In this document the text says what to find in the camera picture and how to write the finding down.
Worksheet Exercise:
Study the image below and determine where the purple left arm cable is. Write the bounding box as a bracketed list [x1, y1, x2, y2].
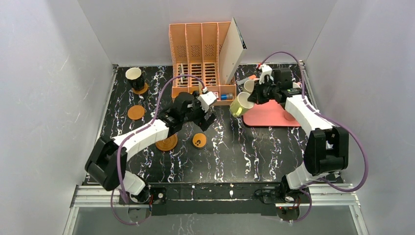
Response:
[110, 74, 208, 226]

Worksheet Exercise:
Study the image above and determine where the aluminium front rail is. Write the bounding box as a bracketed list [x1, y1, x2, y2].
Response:
[70, 184, 361, 208]

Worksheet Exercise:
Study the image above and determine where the blue grey bottle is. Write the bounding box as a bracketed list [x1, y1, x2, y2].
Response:
[220, 93, 233, 100]

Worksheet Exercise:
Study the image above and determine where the plain orange coaster far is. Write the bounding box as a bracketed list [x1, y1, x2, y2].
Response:
[132, 83, 149, 95]

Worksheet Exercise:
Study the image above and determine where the black mug white inside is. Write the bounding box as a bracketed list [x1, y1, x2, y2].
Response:
[125, 67, 145, 91]

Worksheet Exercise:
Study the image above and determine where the yellow mug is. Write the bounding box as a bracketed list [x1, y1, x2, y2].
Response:
[230, 92, 254, 118]

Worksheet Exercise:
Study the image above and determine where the grey marker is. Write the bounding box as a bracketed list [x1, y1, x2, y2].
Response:
[236, 78, 249, 86]

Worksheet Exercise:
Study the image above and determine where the pen in organizer slot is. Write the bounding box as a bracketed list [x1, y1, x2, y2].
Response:
[179, 63, 184, 82]

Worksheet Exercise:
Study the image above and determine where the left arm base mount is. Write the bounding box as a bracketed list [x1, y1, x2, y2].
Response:
[118, 185, 167, 225]

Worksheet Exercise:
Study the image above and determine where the pink tray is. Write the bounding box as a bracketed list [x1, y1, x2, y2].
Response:
[242, 100, 300, 127]

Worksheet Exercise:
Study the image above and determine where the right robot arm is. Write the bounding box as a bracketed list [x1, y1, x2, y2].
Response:
[248, 65, 349, 196]

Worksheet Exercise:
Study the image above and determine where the white leaning book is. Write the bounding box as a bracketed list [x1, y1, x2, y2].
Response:
[219, 17, 247, 85]

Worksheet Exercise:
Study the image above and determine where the green mug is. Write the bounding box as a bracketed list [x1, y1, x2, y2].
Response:
[243, 79, 255, 94]

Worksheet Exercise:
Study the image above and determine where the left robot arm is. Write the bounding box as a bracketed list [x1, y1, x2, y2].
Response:
[85, 91, 217, 196]

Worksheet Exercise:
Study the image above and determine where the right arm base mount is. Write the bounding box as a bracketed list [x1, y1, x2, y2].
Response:
[252, 185, 312, 224]

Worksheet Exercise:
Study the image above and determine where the plain orange coaster near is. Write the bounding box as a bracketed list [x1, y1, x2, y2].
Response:
[127, 105, 146, 120]

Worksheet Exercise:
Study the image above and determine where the plain orange coaster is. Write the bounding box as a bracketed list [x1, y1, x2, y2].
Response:
[127, 105, 146, 120]
[132, 83, 149, 95]

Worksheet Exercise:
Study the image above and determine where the ridged orange round coaster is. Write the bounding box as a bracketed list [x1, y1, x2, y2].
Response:
[155, 134, 178, 151]

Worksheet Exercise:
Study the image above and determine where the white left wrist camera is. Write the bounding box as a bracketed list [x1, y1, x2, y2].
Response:
[197, 92, 217, 113]

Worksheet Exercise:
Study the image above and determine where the orange coaster with black logo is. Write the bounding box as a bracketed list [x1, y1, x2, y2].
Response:
[192, 133, 207, 149]

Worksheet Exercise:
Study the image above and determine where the orange desk file organizer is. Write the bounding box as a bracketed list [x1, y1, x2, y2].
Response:
[169, 22, 236, 106]

